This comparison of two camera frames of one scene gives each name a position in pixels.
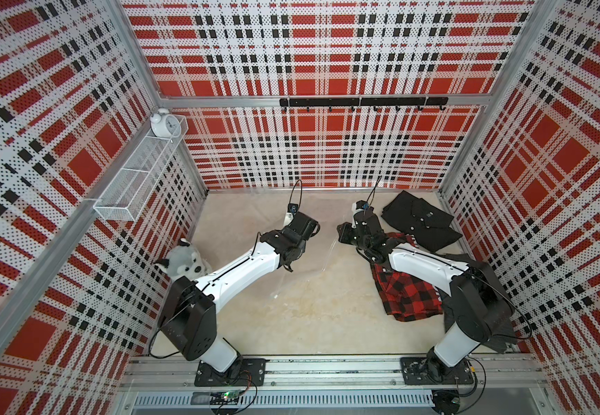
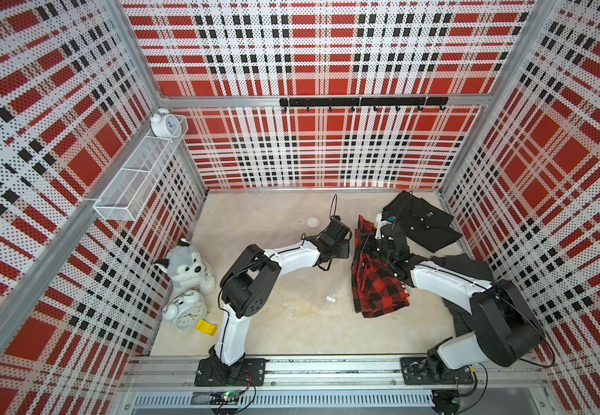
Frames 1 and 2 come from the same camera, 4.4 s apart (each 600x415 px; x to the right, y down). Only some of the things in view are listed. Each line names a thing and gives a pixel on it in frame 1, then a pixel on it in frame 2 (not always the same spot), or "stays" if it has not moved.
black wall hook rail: (417, 102) stays
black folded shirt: (428, 225) stays
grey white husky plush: (184, 261) stays
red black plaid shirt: (403, 296) → (377, 288)
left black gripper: (278, 232) → (345, 253)
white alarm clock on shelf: (164, 124) stays
